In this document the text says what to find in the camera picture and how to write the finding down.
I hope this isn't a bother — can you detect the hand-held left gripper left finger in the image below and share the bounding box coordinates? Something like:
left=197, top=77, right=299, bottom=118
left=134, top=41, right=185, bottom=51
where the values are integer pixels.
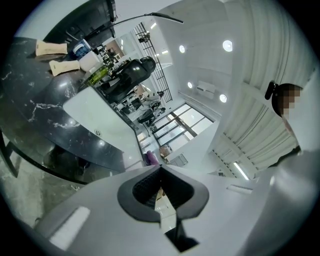
left=33, top=164, right=181, bottom=256

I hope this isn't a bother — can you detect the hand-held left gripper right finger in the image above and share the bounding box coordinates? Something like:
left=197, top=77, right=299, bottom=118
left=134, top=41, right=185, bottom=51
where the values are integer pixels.
left=159, top=149, right=318, bottom=256

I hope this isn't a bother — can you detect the purple cloth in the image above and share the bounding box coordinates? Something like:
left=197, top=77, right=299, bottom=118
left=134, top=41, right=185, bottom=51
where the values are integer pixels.
left=145, top=150, right=160, bottom=166

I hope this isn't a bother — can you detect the white sink basin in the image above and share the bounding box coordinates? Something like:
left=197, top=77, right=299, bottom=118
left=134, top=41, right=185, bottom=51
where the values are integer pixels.
left=62, top=87, right=137, bottom=154

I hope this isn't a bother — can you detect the long tube ceiling light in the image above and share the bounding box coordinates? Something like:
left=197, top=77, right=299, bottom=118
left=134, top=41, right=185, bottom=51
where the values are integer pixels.
left=233, top=161, right=250, bottom=181

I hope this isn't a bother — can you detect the cardboard box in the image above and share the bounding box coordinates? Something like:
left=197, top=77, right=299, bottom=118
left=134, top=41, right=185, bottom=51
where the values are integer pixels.
left=159, top=146, right=174, bottom=159

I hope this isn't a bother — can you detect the white curtain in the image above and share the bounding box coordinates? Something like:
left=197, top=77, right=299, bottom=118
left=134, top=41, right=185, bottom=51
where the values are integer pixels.
left=219, top=82, right=301, bottom=174

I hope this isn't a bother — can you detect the large glass window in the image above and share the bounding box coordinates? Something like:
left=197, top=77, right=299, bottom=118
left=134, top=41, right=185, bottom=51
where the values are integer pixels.
left=151, top=103, right=215, bottom=149

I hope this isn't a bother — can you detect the person's white shirt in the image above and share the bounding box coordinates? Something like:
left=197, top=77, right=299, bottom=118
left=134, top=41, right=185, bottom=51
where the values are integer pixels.
left=281, top=72, right=320, bottom=156

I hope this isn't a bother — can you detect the white air conditioner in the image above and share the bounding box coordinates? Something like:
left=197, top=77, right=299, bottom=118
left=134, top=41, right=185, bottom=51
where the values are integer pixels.
left=196, top=80, right=216, bottom=94

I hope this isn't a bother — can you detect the black office chair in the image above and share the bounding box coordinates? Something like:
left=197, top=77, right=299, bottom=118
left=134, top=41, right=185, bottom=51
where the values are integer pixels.
left=99, top=56, right=157, bottom=104

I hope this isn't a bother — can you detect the green bottle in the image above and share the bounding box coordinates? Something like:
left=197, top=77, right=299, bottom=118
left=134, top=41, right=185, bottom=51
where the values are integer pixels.
left=88, top=65, right=111, bottom=85

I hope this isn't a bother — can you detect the beige wooden block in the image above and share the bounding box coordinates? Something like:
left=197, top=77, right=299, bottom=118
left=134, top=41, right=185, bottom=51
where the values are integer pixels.
left=34, top=39, right=68, bottom=57
left=49, top=59, right=81, bottom=76

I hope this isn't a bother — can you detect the white box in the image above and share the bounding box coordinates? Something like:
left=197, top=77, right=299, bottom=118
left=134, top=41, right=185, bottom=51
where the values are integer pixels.
left=79, top=52, right=104, bottom=72

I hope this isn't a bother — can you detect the blue lid container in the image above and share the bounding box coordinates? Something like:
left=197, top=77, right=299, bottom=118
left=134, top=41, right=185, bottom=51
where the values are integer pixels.
left=72, top=42, right=89, bottom=58

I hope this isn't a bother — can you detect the black cabinet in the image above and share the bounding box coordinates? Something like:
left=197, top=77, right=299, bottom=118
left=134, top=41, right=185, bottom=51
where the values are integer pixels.
left=43, top=0, right=119, bottom=49

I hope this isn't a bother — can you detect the black chair frame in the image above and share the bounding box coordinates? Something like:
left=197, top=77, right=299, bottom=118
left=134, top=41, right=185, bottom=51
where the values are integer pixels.
left=0, top=131, right=21, bottom=179

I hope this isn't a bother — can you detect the black head camera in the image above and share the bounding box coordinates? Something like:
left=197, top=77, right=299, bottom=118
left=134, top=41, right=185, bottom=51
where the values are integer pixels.
left=264, top=81, right=279, bottom=101

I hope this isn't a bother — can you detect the black wire grid rack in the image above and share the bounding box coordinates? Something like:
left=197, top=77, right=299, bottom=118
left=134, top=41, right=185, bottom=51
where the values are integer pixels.
left=132, top=22, right=174, bottom=103

